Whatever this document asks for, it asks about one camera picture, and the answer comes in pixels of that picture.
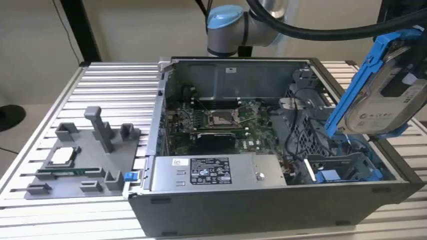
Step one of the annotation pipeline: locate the hard disk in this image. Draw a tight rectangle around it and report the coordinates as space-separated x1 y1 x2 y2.
315 169 384 182
324 28 427 139

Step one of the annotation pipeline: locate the blue disk wire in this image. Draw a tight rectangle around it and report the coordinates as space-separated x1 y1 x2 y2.
335 134 371 161

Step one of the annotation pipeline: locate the grey metal disk bay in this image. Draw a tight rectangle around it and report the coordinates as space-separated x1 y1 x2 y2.
269 82 384 182

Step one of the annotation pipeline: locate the green motherboard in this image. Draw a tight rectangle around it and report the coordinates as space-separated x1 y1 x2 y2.
164 98 280 156

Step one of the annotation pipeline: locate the CPU socket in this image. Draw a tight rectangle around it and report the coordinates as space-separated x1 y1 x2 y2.
207 109 241 126

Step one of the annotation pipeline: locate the dark grey PC case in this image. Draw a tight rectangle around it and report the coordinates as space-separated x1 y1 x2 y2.
127 56 423 238

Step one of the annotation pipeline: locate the silver power supply unit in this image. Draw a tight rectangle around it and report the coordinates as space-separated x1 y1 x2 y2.
148 154 288 192

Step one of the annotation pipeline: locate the grey parts rack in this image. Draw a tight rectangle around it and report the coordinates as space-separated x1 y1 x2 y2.
24 106 143 200

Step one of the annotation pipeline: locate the green RAM stick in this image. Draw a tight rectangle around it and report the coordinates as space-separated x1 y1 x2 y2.
36 167 101 175

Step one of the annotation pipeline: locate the silver CPU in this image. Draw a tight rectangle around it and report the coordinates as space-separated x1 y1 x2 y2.
49 147 76 165

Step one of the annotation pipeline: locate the black round stand base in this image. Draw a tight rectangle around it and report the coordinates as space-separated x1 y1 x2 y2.
0 104 26 132

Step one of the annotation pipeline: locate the thick black cable hose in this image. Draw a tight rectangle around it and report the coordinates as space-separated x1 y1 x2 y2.
245 0 427 42

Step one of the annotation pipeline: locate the black case wire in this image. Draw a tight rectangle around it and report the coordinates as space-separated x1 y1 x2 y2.
284 87 313 161

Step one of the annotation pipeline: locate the thin black cable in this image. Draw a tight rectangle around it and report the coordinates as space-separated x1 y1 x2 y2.
195 0 209 15

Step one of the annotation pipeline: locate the black frame post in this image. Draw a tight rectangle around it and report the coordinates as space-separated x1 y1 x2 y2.
58 0 103 66

